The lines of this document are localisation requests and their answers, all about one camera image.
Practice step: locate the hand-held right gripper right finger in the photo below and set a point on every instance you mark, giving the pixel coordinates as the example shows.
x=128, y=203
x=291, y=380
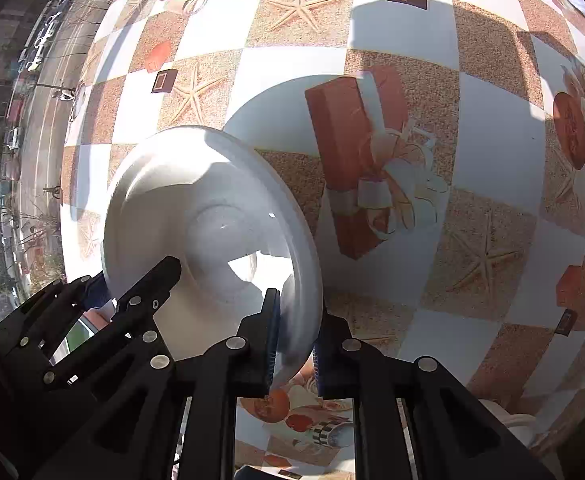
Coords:
x=320, y=370

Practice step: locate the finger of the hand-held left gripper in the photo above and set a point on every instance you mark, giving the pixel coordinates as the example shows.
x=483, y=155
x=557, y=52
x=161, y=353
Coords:
x=47, y=310
x=147, y=290

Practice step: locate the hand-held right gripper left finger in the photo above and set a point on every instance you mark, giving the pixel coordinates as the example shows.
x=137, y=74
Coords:
x=272, y=340

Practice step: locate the green plate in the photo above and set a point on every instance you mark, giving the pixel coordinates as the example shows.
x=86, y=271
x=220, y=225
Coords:
x=78, y=339

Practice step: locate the white bowl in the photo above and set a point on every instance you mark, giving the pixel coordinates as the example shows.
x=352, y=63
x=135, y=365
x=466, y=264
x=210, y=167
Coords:
x=197, y=200

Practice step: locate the checkered tablecloth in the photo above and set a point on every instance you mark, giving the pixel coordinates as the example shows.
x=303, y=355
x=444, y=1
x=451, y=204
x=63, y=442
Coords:
x=472, y=160

